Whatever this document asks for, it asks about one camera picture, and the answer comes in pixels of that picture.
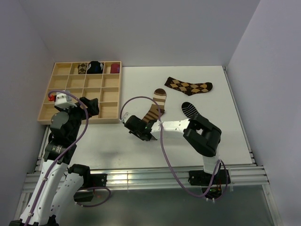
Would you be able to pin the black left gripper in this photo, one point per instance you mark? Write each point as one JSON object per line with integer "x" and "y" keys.
{"x": 91, "y": 105}

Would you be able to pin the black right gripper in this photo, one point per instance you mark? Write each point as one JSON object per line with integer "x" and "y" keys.
{"x": 135, "y": 133}

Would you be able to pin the tan brown striped sock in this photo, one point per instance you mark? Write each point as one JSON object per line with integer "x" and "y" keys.
{"x": 158, "y": 109}

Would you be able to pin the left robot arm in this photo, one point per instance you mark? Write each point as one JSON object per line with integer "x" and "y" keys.
{"x": 58, "y": 182}

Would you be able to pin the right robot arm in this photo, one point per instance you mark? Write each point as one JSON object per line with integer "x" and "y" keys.
{"x": 198, "y": 131}

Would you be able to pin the wooden compartment tray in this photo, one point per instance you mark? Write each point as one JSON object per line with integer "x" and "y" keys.
{"x": 106, "y": 87}

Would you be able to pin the rolled black blue sock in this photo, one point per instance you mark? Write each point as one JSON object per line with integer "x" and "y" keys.
{"x": 95, "y": 67}

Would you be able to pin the rolled argyle sock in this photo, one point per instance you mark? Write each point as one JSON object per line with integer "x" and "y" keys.
{"x": 82, "y": 68}

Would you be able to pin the rolled red sock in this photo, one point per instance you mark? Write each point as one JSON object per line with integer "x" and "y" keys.
{"x": 115, "y": 68}

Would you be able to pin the black white striped sock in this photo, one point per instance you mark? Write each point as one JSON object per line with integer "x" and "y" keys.
{"x": 189, "y": 109}

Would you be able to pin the brown argyle sock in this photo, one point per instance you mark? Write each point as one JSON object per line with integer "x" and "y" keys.
{"x": 188, "y": 88}

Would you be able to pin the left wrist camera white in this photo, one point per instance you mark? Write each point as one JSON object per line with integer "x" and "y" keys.
{"x": 62, "y": 99}

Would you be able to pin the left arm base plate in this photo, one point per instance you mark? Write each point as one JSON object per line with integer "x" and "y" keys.
{"x": 87, "y": 191}

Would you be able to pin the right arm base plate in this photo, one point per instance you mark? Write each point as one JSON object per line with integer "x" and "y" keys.
{"x": 200, "y": 178}

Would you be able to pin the aluminium rail frame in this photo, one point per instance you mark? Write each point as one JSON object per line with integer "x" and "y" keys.
{"x": 132, "y": 165}

